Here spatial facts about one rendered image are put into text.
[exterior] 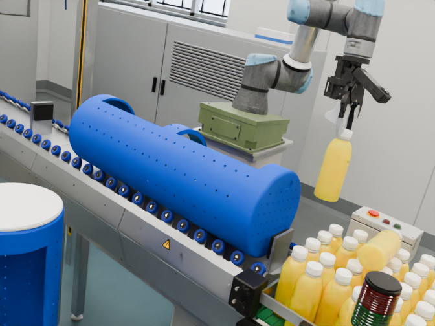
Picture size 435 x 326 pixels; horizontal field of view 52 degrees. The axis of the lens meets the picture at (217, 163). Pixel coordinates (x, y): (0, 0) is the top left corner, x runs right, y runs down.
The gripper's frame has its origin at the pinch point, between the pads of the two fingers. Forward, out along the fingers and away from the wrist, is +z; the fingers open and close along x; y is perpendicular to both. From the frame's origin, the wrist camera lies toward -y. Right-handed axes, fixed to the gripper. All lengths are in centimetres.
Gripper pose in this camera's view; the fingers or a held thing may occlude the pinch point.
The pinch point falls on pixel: (344, 132)
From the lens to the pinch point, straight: 127.2
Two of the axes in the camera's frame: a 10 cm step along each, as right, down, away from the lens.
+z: -1.8, 9.6, 2.3
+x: -6.7, 0.5, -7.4
